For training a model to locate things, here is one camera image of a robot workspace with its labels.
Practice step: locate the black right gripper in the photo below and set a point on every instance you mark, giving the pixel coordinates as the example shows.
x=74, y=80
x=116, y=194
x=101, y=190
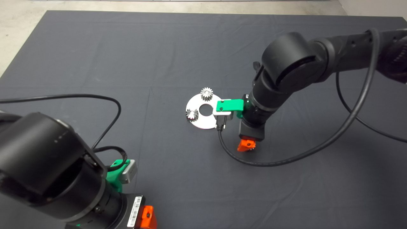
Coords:
x=252, y=132

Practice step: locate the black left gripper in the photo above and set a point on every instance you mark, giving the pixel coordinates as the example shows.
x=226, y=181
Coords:
x=132, y=211

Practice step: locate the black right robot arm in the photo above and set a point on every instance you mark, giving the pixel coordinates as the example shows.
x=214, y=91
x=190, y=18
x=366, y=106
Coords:
x=292, y=60

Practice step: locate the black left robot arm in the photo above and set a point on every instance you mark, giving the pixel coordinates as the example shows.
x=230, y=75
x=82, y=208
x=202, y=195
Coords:
x=41, y=152

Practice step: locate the small steel gear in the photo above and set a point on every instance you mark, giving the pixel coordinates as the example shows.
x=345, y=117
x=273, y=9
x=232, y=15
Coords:
x=192, y=114
x=206, y=93

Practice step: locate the round metal plate with hole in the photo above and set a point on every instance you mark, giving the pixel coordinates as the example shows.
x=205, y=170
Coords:
x=203, y=122

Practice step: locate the dark grey table cloth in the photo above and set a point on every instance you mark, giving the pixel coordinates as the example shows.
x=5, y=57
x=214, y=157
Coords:
x=127, y=47

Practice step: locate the grey right camera box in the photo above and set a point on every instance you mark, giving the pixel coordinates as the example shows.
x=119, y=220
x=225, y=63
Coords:
x=222, y=116

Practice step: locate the grey camera box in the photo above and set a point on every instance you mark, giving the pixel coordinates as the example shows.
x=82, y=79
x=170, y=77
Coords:
x=222, y=116
x=128, y=173

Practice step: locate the green right camera mount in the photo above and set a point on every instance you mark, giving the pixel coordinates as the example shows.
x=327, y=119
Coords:
x=230, y=105

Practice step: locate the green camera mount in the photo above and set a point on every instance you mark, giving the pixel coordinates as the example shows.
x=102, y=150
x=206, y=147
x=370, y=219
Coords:
x=230, y=105
x=115, y=181

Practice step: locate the grey left camera box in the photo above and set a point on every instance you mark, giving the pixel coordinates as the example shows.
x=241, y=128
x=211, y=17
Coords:
x=128, y=173

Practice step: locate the green left camera mount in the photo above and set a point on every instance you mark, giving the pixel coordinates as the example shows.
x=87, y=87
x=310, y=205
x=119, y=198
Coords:
x=115, y=181

